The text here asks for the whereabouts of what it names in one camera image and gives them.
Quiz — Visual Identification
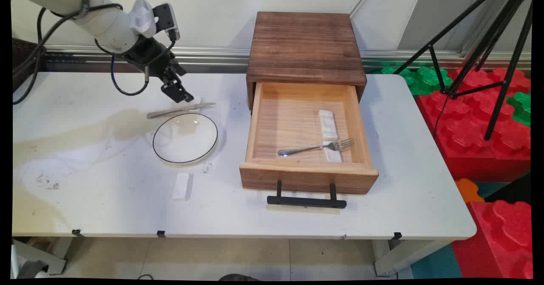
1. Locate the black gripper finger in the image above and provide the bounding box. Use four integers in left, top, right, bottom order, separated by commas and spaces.
167, 60, 187, 78
161, 75, 194, 104

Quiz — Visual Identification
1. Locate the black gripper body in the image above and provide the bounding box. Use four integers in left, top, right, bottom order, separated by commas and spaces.
123, 36, 177, 80

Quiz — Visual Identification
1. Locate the silver table knife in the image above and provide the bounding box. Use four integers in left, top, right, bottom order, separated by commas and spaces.
147, 103, 217, 120

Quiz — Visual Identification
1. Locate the white plate with black rim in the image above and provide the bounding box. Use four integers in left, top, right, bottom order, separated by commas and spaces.
152, 113, 219, 165

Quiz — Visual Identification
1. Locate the white cutlery rest block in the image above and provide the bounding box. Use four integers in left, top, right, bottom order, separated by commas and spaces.
172, 173, 191, 201
323, 141, 343, 163
318, 110, 339, 140

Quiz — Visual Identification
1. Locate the dark wooden cabinet box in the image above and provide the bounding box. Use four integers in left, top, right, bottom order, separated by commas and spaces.
246, 11, 368, 111

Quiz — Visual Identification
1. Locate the silver fork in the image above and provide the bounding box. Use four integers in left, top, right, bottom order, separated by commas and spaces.
278, 137, 355, 157

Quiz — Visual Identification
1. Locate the light wooden drawer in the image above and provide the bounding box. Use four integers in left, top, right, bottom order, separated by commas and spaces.
239, 82, 379, 195

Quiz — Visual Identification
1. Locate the white table leg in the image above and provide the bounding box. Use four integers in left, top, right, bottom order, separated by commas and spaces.
372, 239, 452, 277
11, 237, 74, 278

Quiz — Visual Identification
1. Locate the green foam block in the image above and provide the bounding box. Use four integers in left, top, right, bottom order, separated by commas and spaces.
506, 91, 532, 128
380, 63, 454, 97

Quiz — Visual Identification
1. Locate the teal foam mat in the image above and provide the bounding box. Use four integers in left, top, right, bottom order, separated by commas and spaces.
410, 242, 464, 279

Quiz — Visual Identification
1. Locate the black tripod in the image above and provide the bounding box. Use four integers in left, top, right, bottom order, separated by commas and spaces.
393, 0, 534, 141

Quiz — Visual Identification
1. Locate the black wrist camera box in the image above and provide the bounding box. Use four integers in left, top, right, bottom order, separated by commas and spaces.
152, 3, 181, 41

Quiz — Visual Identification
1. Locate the thin looped wrist cable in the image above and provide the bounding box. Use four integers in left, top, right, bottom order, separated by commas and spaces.
94, 37, 176, 97

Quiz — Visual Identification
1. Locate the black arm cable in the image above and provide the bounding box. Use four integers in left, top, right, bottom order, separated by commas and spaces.
12, 3, 124, 105

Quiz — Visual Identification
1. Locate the black drawer handle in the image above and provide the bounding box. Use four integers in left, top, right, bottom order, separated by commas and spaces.
266, 180, 347, 210

